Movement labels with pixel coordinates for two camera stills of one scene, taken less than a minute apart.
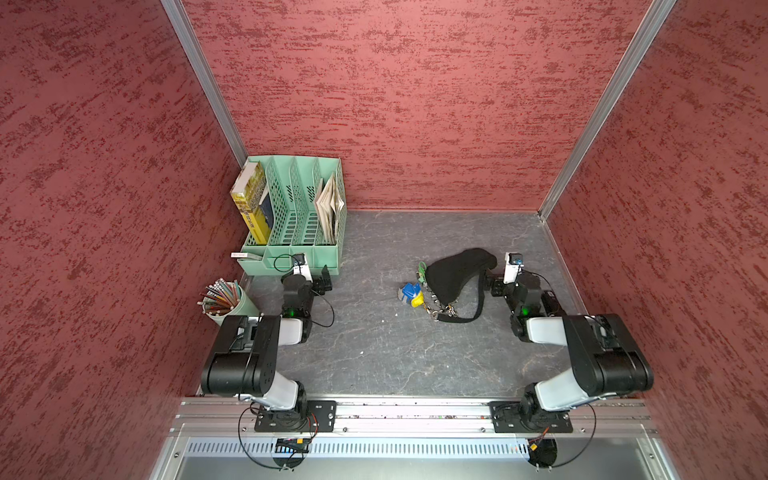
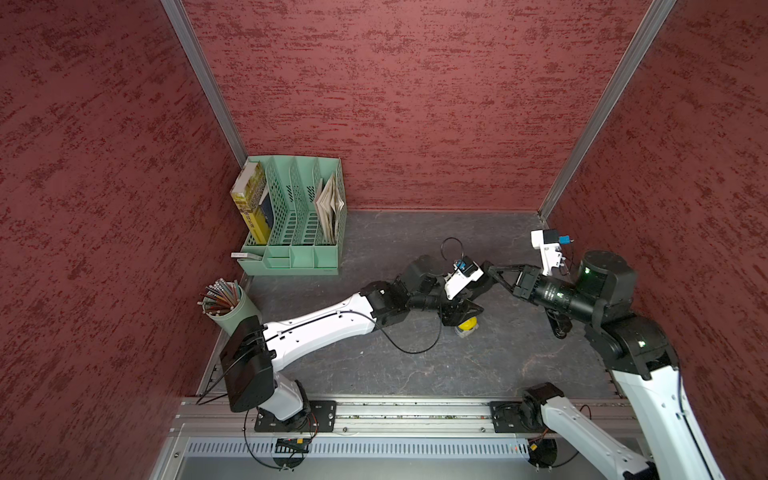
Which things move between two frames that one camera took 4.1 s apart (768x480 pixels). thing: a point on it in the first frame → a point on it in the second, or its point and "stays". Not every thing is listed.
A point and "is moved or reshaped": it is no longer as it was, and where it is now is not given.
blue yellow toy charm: [412, 294] is moved or reshaped
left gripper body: [318, 287] → [449, 310]
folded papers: [329, 204] stays
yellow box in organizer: [247, 192] stays
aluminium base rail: [412, 419] stays
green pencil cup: [221, 299] stays
